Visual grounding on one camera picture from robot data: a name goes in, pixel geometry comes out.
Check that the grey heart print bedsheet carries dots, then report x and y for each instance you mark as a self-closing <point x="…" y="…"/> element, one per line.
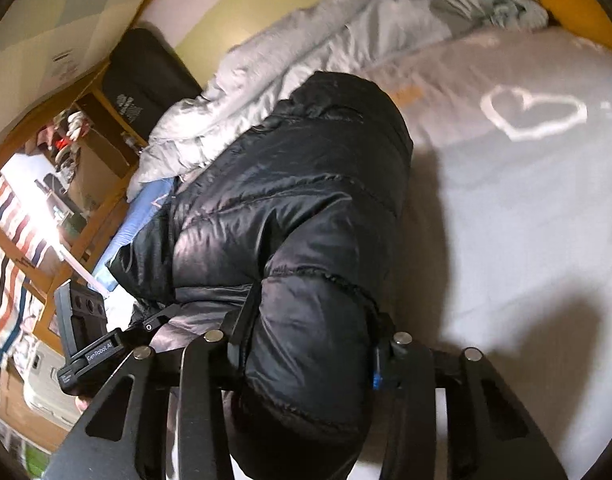
<point x="505" y="237"/>

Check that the wooden bunk bed frame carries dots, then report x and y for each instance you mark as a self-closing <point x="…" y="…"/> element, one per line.
<point x="60" y="144"/>

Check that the black puffer jacket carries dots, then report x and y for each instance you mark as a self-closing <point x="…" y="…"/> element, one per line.
<point x="306" y="206"/>

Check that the black hanging garment bag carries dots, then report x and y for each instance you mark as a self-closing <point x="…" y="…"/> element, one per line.
<point x="144" y="78"/>

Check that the blue patterned pillow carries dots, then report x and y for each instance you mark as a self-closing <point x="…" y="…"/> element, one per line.
<point x="148" y="201"/>

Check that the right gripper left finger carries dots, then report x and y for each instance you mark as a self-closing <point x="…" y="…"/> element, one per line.
<point x="152" y="397"/>

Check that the cardboard box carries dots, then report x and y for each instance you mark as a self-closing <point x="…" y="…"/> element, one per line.
<point x="100" y="166"/>

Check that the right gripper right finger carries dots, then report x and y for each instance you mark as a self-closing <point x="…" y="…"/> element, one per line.
<point x="490" y="433"/>

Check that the light blue rumpled duvet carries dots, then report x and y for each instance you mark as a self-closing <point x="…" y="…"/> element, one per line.
<point x="341" y="36"/>

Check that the striped cloth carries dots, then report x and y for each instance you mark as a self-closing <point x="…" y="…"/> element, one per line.
<point x="19" y="307"/>

